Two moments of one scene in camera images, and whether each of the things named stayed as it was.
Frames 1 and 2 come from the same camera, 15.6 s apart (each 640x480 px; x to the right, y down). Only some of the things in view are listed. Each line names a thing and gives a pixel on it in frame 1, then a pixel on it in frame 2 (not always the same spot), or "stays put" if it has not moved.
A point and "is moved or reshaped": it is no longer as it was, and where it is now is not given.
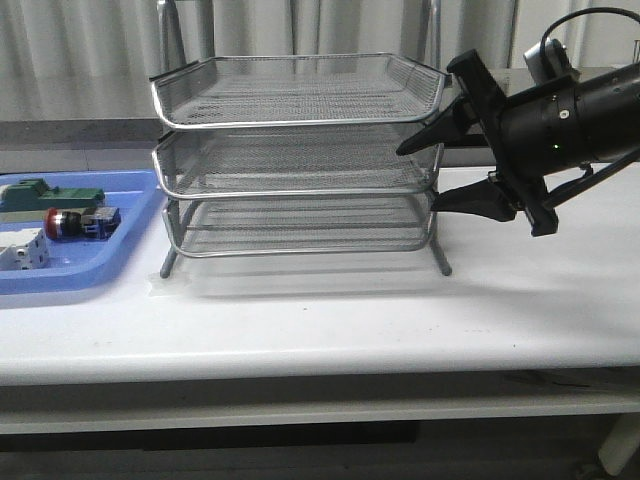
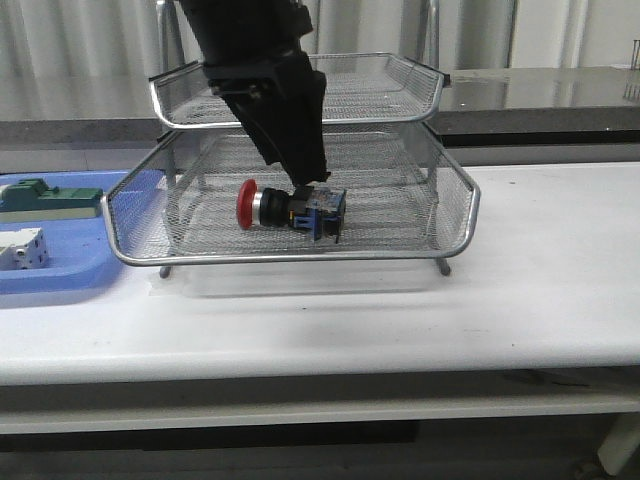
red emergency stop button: (97, 222) -> (319, 212)
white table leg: (621, 443) stays put
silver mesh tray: (297, 89) stays put
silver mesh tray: (298, 159) is moved or reshaped
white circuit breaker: (22, 250) stays put
